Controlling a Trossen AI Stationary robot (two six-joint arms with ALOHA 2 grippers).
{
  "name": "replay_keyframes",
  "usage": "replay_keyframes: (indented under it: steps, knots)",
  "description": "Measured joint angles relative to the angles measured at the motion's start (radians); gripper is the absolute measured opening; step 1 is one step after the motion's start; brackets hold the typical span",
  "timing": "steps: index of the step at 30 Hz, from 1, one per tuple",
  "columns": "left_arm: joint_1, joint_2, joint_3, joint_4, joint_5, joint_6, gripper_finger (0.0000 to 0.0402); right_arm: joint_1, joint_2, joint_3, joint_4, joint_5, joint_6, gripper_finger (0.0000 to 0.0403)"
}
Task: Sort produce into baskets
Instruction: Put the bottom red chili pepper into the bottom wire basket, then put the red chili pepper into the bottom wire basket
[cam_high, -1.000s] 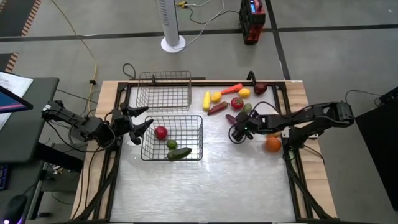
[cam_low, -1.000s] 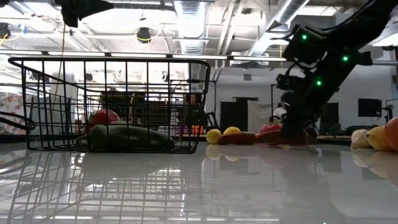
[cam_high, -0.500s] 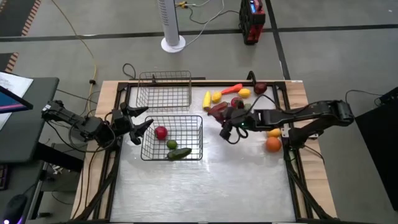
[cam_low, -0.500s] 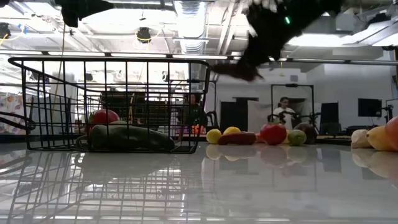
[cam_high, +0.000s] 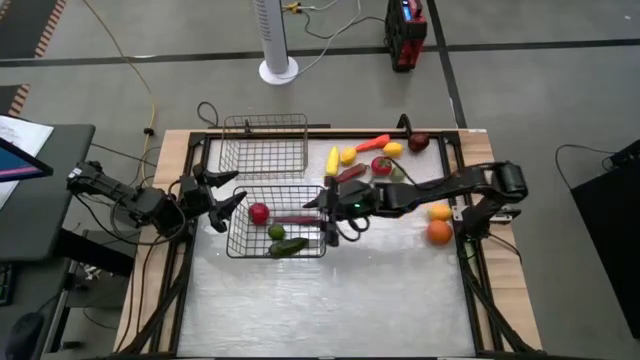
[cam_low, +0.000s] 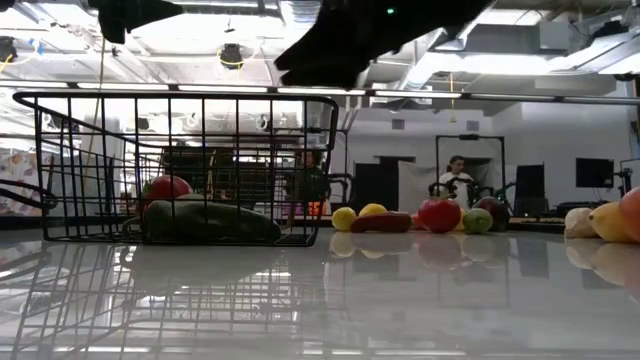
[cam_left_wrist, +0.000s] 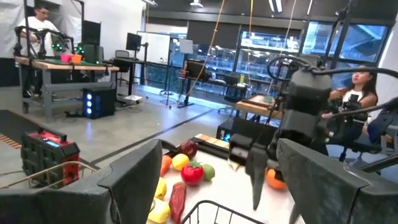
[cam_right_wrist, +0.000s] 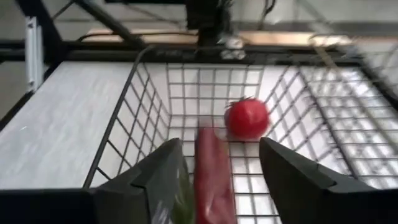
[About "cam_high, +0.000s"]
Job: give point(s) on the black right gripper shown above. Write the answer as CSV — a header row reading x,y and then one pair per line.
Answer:
x,y
355,200

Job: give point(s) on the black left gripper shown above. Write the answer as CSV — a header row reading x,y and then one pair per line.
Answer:
x,y
197,200

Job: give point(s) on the dark red pepper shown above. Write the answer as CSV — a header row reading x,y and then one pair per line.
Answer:
x,y
295,220

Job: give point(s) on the red apple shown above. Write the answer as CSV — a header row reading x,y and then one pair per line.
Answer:
x,y
259,214

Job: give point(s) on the green pepper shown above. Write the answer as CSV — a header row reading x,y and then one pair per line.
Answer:
x,y
290,247

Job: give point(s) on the green lime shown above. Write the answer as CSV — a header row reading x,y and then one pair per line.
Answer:
x,y
276,232

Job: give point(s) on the yellow lemon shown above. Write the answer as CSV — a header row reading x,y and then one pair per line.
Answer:
x,y
348,156
393,149

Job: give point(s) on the red tomato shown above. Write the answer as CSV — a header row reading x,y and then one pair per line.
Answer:
x,y
381,166

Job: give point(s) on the orange carrot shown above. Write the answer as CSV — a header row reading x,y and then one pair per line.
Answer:
x,y
372,144

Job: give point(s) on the orange fruit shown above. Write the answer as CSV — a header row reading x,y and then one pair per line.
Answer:
x,y
440,233

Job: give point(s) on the dark red round produce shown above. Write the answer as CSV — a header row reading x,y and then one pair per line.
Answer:
x,y
418,142

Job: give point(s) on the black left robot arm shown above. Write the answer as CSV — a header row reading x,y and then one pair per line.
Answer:
x,y
125,197

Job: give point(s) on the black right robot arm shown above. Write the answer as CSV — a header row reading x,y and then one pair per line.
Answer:
x,y
450,187

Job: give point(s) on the green avocado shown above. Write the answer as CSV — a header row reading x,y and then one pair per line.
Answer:
x,y
396,176

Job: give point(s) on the white table cover sheet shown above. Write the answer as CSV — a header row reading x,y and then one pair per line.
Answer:
x,y
325,300

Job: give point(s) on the yellow-orange round fruit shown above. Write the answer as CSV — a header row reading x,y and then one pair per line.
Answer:
x,y
440,212

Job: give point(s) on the white tower fan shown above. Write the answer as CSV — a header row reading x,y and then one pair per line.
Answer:
x,y
275,40

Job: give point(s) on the dark grey desk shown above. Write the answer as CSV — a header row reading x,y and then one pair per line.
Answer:
x,y
50,210

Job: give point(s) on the red and black power station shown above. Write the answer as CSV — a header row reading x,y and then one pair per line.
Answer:
x,y
405,40

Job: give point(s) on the laptop with blue screen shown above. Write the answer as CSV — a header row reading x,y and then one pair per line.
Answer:
x,y
20,167

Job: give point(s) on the white paper sheet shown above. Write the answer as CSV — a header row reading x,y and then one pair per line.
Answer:
x,y
25,132

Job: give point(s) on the black keyboard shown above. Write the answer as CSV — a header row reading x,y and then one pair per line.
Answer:
x,y
5,285

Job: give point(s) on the black cabinet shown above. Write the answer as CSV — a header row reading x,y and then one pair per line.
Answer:
x,y
615,240

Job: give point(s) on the small black camera mount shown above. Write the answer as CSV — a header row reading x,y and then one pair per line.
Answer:
x,y
245,127

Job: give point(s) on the black metal table frame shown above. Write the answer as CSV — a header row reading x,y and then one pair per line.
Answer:
x,y
320,135

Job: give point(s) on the black curved bracket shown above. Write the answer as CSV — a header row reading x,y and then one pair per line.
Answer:
x,y
404,125

